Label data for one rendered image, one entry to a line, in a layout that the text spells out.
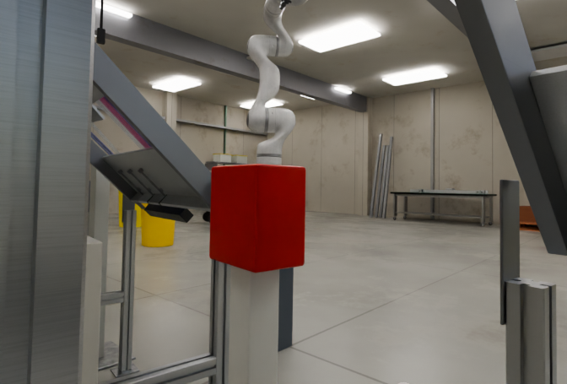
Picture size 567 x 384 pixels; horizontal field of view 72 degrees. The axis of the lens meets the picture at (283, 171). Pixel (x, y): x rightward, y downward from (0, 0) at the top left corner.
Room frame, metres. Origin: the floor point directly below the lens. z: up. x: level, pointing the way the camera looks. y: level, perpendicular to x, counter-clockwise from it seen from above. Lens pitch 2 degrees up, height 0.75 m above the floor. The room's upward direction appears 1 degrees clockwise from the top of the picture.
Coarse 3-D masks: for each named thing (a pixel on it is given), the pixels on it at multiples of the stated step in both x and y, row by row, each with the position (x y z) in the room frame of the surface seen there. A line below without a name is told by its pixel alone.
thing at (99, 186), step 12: (96, 180) 1.65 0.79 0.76; (96, 192) 1.65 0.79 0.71; (108, 192) 1.69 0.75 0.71; (96, 204) 1.65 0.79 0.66; (108, 204) 1.69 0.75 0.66; (96, 216) 1.65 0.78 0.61; (108, 216) 1.69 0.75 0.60; (96, 228) 1.65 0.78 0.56; (108, 348) 1.78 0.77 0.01; (108, 360) 1.65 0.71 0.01
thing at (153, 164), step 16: (112, 160) 1.42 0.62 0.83; (128, 160) 1.30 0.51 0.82; (144, 160) 1.19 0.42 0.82; (160, 160) 1.10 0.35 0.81; (128, 176) 1.46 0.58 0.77; (160, 176) 1.22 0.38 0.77; (176, 176) 1.13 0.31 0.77; (144, 192) 1.50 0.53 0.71; (176, 192) 1.25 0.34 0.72; (192, 192) 1.15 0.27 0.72
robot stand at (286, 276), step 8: (280, 272) 1.80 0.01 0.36; (288, 272) 1.84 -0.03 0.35; (280, 280) 1.80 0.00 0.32; (288, 280) 1.84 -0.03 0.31; (280, 288) 1.80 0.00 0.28; (288, 288) 1.84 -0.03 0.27; (280, 296) 1.80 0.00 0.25; (288, 296) 1.84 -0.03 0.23; (280, 304) 1.80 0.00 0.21; (288, 304) 1.84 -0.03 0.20; (280, 312) 1.80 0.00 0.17; (288, 312) 1.84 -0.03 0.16; (280, 320) 1.81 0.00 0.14; (288, 320) 1.84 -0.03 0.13; (280, 328) 1.81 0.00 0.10; (288, 328) 1.85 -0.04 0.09; (280, 336) 1.81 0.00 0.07; (288, 336) 1.85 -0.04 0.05; (280, 344) 1.81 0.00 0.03; (288, 344) 1.85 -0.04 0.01
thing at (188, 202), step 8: (136, 200) 1.49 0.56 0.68; (144, 200) 1.43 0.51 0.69; (152, 200) 1.38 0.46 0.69; (160, 200) 1.33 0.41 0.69; (168, 200) 1.28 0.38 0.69; (176, 200) 1.23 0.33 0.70; (184, 200) 1.20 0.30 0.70; (192, 200) 1.15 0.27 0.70; (200, 200) 1.12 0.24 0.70; (192, 208) 1.13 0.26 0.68; (200, 208) 1.09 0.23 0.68; (208, 208) 1.04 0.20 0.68
